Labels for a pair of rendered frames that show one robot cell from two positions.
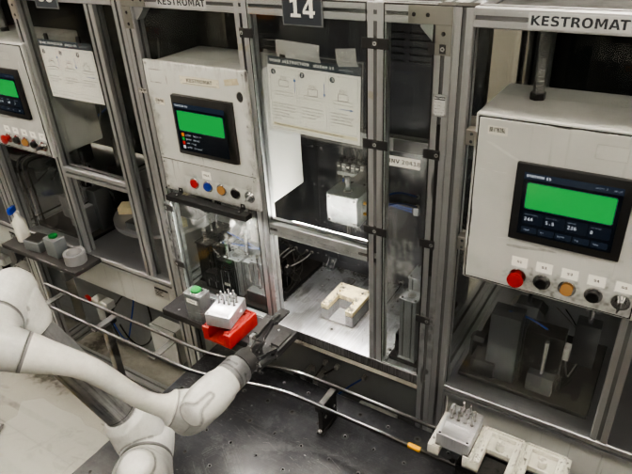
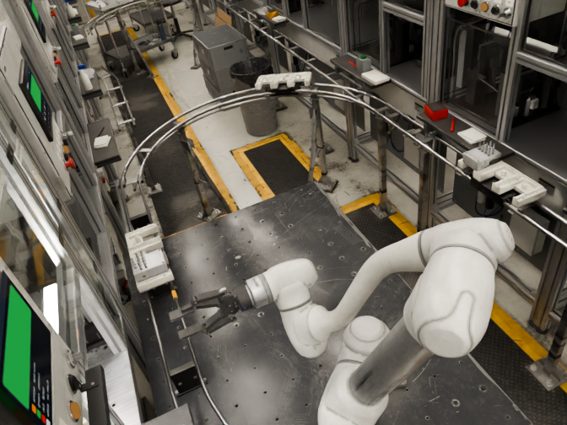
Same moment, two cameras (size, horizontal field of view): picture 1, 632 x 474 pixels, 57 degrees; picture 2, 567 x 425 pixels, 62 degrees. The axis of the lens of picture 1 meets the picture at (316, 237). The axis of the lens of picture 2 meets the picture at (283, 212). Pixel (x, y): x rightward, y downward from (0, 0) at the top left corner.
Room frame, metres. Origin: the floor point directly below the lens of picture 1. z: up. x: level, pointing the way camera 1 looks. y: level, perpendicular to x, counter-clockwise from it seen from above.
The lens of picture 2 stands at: (1.86, 0.95, 2.16)
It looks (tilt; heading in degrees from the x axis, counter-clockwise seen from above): 39 degrees down; 220
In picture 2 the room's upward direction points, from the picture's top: 11 degrees counter-clockwise
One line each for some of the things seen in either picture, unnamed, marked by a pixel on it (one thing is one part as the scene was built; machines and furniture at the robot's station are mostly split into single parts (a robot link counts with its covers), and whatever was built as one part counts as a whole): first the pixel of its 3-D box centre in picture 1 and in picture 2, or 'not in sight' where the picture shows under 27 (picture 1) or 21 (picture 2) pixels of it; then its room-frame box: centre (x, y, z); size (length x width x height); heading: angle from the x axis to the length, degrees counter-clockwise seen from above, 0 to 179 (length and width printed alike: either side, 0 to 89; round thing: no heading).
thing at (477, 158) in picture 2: not in sight; (482, 153); (-0.01, 0.56, 0.92); 0.13 x 0.10 x 0.09; 146
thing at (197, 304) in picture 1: (199, 302); not in sight; (1.77, 0.45, 0.97); 0.08 x 0.08 x 0.12; 56
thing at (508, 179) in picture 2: not in sight; (498, 181); (0.06, 0.66, 0.84); 0.37 x 0.14 x 0.10; 56
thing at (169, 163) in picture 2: not in sight; (142, 91); (-1.40, -3.62, 0.01); 5.85 x 0.59 x 0.01; 56
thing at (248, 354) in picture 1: (250, 356); (234, 301); (1.28, 0.21, 1.12); 0.09 x 0.07 x 0.08; 146
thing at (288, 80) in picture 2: not in sight; (283, 84); (-0.53, -0.85, 0.84); 0.37 x 0.14 x 0.10; 114
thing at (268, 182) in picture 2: not in sight; (278, 166); (-0.67, -1.15, 0.01); 1.00 x 0.55 x 0.01; 56
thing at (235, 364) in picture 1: (234, 372); (257, 292); (1.22, 0.25, 1.12); 0.09 x 0.06 x 0.09; 56
